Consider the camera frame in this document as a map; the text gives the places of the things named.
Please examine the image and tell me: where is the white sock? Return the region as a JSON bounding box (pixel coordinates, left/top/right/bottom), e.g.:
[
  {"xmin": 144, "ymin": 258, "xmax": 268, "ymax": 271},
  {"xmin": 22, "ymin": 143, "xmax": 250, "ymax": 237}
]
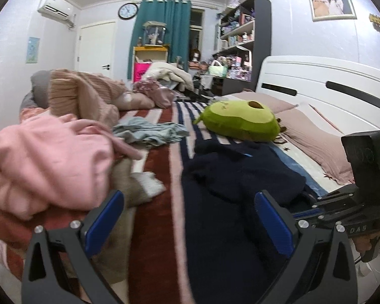
[{"xmin": 131, "ymin": 172, "xmax": 166, "ymax": 197}]

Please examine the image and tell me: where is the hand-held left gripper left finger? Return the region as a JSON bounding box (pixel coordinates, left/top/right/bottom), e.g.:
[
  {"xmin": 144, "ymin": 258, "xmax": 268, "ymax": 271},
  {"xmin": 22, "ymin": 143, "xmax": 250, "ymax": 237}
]
[{"xmin": 21, "ymin": 190, "xmax": 125, "ymax": 304}]

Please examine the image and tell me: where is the framed wall photo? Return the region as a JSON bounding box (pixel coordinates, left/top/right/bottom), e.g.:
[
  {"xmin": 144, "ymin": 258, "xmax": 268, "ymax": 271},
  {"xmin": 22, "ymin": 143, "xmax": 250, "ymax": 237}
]
[{"xmin": 308, "ymin": 0, "xmax": 358, "ymax": 23}]

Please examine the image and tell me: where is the pale green handbag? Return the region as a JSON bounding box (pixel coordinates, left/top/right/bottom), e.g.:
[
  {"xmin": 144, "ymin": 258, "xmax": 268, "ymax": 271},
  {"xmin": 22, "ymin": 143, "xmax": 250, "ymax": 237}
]
[{"xmin": 208, "ymin": 61, "xmax": 229, "ymax": 77}]

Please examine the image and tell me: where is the teal curtain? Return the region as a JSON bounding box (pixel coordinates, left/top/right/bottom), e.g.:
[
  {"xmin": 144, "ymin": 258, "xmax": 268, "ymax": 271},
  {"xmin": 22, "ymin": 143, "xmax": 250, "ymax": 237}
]
[{"xmin": 128, "ymin": 0, "xmax": 192, "ymax": 71}]

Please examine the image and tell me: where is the yellow cabinet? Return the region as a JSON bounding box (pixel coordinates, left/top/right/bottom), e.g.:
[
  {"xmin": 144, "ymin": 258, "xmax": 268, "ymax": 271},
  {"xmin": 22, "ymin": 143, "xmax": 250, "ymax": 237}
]
[{"xmin": 132, "ymin": 46, "xmax": 169, "ymax": 64}]

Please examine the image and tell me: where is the bright pink box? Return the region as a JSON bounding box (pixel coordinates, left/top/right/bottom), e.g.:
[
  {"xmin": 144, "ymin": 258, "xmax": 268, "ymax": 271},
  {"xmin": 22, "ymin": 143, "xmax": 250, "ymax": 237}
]
[{"xmin": 133, "ymin": 62, "xmax": 153, "ymax": 83}]

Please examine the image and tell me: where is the white duvet pile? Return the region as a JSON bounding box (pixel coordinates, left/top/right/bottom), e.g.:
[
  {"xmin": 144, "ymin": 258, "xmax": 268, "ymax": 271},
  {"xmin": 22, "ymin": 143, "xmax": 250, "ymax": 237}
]
[{"xmin": 142, "ymin": 62, "xmax": 196, "ymax": 93}]

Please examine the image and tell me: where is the window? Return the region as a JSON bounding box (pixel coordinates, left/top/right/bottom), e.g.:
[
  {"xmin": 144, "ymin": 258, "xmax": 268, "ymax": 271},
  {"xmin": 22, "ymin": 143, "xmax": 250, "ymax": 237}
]
[{"xmin": 190, "ymin": 8, "xmax": 207, "ymax": 68}]

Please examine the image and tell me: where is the person's right hand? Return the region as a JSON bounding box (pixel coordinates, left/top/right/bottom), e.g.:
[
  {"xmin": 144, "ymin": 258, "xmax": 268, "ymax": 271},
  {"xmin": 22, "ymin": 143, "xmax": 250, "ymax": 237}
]
[{"xmin": 351, "ymin": 228, "xmax": 380, "ymax": 257}]

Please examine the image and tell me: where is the pink satin cloth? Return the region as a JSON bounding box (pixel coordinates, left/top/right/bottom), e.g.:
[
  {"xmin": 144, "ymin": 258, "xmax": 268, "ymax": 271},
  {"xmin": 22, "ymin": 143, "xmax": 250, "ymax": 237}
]
[{"xmin": 132, "ymin": 81, "xmax": 177, "ymax": 109}]

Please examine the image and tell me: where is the dusty pink pillow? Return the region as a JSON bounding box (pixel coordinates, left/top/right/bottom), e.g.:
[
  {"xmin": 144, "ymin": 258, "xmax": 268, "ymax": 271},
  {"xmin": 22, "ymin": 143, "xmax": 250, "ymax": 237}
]
[
  {"xmin": 274, "ymin": 103, "xmax": 357, "ymax": 186},
  {"xmin": 223, "ymin": 89, "xmax": 297, "ymax": 115}
]

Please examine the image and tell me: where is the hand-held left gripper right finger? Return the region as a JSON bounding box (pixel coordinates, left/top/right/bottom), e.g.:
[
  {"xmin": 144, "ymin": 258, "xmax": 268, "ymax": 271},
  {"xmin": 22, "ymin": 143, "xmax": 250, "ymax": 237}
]
[{"xmin": 254, "ymin": 190, "xmax": 358, "ymax": 304}]

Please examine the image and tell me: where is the navy blue garment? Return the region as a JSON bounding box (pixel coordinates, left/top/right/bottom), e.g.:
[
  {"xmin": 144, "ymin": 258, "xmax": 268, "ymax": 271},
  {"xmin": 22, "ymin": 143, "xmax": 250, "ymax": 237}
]
[{"xmin": 181, "ymin": 139, "xmax": 308, "ymax": 304}]

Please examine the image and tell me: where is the round wall clock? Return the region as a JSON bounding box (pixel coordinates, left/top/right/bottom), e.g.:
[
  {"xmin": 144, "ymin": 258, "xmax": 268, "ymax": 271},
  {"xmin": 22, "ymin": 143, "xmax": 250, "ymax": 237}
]
[{"xmin": 118, "ymin": 3, "xmax": 139, "ymax": 20}]

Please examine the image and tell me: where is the dark grey bookshelf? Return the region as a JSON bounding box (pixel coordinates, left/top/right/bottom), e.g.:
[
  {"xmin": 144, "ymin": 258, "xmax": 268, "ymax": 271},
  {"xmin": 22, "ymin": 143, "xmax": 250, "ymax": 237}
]
[{"xmin": 212, "ymin": 0, "xmax": 272, "ymax": 92}]

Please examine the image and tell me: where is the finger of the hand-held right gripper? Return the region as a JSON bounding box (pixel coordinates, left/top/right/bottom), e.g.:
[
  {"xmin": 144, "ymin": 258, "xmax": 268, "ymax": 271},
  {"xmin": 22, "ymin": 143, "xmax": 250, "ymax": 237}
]
[
  {"xmin": 315, "ymin": 191, "xmax": 361, "ymax": 210},
  {"xmin": 291, "ymin": 208, "xmax": 362, "ymax": 227}
]

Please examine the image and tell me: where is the beige ribbed sweater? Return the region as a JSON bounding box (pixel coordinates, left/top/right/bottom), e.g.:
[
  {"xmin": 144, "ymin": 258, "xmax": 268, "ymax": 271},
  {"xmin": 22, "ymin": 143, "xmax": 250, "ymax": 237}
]
[{"xmin": 49, "ymin": 69, "xmax": 137, "ymax": 125}]

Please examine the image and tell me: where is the white air conditioner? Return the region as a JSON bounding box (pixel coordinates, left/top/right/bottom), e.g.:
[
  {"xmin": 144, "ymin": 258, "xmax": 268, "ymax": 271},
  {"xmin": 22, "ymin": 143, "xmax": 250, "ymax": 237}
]
[{"xmin": 37, "ymin": 0, "xmax": 75, "ymax": 28}]

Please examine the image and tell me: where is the pale wall poster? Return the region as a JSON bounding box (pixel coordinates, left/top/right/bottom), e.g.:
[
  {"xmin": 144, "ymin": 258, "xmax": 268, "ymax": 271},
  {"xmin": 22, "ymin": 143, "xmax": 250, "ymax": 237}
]
[{"xmin": 26, "ymin": 36, "xmax": 41, "ymax": 64}]

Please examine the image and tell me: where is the khaki cloth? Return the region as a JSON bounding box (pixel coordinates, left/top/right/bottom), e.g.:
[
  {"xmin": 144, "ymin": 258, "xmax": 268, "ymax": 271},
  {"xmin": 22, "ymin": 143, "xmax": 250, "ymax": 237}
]
[{"xmin": 97, "ymin": 158, "xmax": 153, "ymax": 285}]

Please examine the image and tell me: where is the glass tank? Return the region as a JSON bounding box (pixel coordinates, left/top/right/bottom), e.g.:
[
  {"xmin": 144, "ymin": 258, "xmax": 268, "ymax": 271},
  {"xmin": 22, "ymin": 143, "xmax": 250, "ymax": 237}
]
[{"xmin": 141, "ymin": 22, "xmax": 167, "ymax": 47}]

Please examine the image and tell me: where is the white door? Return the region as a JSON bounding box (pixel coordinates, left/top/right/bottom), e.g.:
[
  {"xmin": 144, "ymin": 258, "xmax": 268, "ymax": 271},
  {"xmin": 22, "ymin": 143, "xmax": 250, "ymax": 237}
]
[{"xmin": 76, "ymin": 21, "xmax": 116, "ymax": 82}]

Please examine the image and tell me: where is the pink fleece garment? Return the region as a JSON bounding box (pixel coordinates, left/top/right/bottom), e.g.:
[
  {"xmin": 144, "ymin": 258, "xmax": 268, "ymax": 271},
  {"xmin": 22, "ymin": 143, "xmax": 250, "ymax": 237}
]
[{"xmin": 0, "ymin": 114, "xmax": 144, "ymax": 222}]

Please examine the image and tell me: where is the grey cushion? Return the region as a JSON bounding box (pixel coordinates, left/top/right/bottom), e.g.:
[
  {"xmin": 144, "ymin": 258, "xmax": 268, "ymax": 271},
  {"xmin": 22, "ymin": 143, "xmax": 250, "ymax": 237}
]
[{"xmin": 19, "ymin": 70, "xmax": 53, "ymax": 112}]

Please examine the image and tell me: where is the white star print bedsheet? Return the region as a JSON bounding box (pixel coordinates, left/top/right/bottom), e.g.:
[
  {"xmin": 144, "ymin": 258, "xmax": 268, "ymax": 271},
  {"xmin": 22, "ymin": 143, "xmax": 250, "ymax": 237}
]
[{"xmin": 269, "ymin": 135, "xmax": 338, "ymax": 198}]

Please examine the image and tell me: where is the green avocado plush toy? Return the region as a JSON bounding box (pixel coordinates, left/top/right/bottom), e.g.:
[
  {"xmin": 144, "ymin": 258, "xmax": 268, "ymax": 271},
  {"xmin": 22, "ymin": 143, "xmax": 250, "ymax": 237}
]
[{"xmin": 193, "ymin": 100, "xmax": 287, "ymax": 142}]

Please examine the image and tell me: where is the row of small boxes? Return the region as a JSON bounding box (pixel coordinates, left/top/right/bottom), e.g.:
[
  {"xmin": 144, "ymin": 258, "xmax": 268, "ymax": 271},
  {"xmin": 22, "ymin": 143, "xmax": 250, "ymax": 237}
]
[{"xmin": 226, "ymin": 55, "xmax": 253, "ymax": 80}]

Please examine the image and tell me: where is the red white striped blanket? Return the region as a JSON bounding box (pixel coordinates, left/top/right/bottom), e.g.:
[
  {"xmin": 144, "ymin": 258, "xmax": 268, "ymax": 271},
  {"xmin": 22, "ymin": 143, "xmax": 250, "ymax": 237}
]
[{"xmin": 0, "ymin": 101, "xmax": 336, "ymax": 304}]

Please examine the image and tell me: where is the white bed headboard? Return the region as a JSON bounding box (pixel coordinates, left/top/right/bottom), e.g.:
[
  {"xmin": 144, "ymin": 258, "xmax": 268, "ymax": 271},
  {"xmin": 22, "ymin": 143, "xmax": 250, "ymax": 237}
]
[{"xmin": 255, "ymin": 55, "xmax": 380, "ymax": 154}]

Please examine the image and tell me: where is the light blue garment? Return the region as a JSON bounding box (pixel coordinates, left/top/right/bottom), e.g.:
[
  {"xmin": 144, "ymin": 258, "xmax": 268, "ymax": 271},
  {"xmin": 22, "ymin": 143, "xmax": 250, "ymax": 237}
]
[{"xmin": 112, "ymin": 117, "xmax": 190, "ymax": 149}]

